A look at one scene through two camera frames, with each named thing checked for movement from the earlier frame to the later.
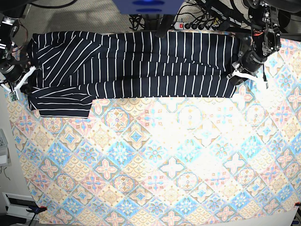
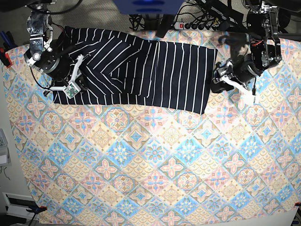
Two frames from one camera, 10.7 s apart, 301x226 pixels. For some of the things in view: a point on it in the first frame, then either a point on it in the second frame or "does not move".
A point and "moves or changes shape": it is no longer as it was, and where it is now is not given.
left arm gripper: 11,77 → 72,89
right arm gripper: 250,62 → 230,69
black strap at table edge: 166,23 does not move
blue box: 148,7 does not move
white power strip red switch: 197,26 does not move
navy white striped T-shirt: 70,69 moves or changes shape
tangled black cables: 136,20 does not move
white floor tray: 17,205 does not move
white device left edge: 5,159 does not move
